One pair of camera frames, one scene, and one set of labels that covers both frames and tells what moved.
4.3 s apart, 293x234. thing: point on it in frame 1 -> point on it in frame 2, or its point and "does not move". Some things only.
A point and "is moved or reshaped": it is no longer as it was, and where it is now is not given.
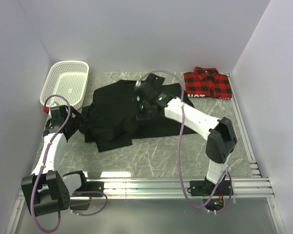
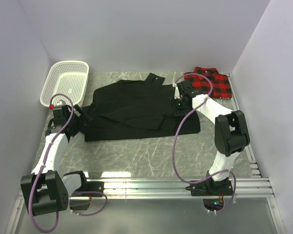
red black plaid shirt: (207, 83) does not move
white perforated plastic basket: (67, 84) does not move
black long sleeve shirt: (110, 118) is moved or reshaped
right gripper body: (143, 111) -> (178, 107)
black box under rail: (79, 204) does not move
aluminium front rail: (242, 187) does not move
